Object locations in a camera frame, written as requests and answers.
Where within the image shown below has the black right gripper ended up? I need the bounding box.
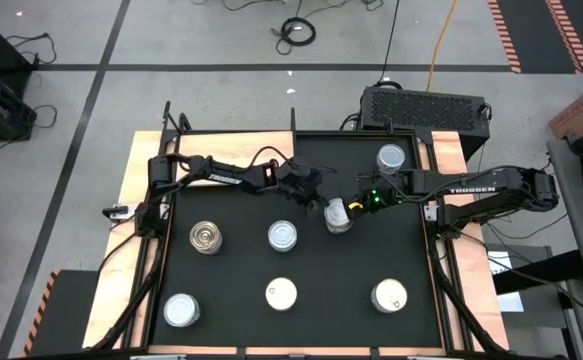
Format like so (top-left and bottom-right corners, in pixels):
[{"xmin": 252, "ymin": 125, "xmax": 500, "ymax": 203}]
[{"xmin": 339, "ymin": 169, "xmax": 408, "ymax": 221}]

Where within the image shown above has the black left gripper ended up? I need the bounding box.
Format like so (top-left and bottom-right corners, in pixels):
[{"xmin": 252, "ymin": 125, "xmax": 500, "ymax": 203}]
[{"xmin": 276, "ymin": 158, "xmax": 330, "ymax": 212}]

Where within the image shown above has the green label tuna can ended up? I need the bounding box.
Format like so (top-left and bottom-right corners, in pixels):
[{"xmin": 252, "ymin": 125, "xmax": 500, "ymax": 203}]
[
  {"xmin": 323, "ymin": 197, "xmax": 355, "ymax": 235},
  {"xmin": 163, "ymin": 292, "xmax": 202, "ymax": 329},
  {"xmin": 375, "ymin": 143, "xmax": 407, "ymax": 172},
  {"xmin": 267, "ymin": 220, "xmax": 299, "ymax": 249}
]

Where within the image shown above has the black computer tower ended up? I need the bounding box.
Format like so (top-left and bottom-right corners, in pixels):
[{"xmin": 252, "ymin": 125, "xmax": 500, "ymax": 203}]
[{"xmin": 359, "ymin": 85, "xmax": 492, "ymax": 161}]

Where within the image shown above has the black table mat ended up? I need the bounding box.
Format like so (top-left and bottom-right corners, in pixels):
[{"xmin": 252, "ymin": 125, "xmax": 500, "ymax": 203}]
[{"xmin": 149, "ymin": 133, "xmax": 443, "ymax": 349}]

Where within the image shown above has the white paper sheet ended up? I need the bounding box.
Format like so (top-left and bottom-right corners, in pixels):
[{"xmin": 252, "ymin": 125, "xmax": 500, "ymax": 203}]
[{"xmin": 485, "ymin": 249, "xmax": 526, "ymax": 314}]

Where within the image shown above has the black desk base bar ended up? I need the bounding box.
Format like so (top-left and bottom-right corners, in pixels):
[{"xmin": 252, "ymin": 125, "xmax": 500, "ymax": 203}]
[{"xmin": 490, "ymin": 248, "xmax": 583, "ymax": 296}]

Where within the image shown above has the grey desk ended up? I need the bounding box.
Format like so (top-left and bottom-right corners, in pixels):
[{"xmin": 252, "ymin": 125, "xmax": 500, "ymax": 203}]
[{"xmin": 545, "ymin": 137, "xmax": 583, "ymax": 360}]

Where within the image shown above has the hazard striped floor mat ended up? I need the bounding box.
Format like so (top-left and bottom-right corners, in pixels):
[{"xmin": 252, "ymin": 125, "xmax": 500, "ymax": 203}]
[
  {"xmin": 487, "ymin": 0, "xmax": 583, "ymax": 76},
  {"xmin": 20, "ymin": 268, "xmax": 101, "ymax": 359}
]

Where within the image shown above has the black aluminium table frame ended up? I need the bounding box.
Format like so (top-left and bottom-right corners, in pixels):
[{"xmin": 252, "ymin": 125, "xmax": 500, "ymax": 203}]
[{"xmin": 88, "ymin": 127, "xmax": 512, "ymax": 360}]

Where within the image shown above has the black hanging cable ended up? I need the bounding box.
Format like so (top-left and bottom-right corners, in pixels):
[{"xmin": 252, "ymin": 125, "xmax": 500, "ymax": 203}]
[{"xmin": 376, "ymin": 0, "xmax": 402, "ymax": 89}]

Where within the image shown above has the coiled black cable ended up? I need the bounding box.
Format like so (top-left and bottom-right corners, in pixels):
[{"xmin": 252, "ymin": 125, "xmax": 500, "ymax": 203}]
[{"xmin": 270, "ymin": 16, "xmax": 318, "ymax": 56}]

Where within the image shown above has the yellow hanging cable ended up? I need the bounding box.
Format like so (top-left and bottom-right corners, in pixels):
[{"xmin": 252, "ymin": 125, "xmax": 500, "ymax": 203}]
[{"xmin": 425, "ymin": 0, "xmax": 460, "ymax": 94}]

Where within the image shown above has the black floor cable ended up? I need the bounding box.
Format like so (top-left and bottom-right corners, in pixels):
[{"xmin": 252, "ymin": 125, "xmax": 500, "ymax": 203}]
[
  {"xmin": 4, "ymin": 32, "xmax": 58, "ymax": 69},
  {"xmin": 0, "ymin": 103, "xmax": 60, "ymax": 159}
]

